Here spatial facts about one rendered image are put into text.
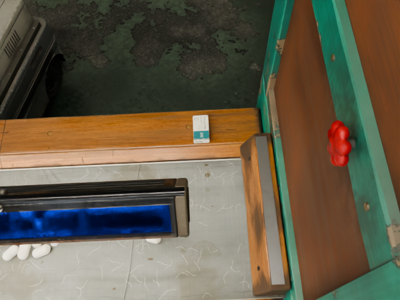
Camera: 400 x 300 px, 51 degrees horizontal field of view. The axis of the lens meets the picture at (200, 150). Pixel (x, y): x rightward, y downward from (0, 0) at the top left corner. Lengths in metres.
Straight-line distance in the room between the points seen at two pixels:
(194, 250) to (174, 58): 1.31
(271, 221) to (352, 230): 0.31
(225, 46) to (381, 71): 1.72
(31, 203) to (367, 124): 0.39
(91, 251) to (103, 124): 0.28
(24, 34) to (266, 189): 1.24
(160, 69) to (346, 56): 1.62
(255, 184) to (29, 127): 0.53
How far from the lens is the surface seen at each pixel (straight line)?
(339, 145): 0.39
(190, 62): 2.02
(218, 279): 0.86
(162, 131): 0.94
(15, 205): 0.56
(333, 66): 0.46
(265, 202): 0.77
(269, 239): 0.76
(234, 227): 0.88
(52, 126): 1.01
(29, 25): 1.80
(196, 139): 0.91
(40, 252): 0.91
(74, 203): 0.53
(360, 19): 0.43
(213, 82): 1.94
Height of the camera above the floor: 1.59
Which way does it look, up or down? 64 degrees down
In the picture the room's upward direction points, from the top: 3 degrees counter-clockwise
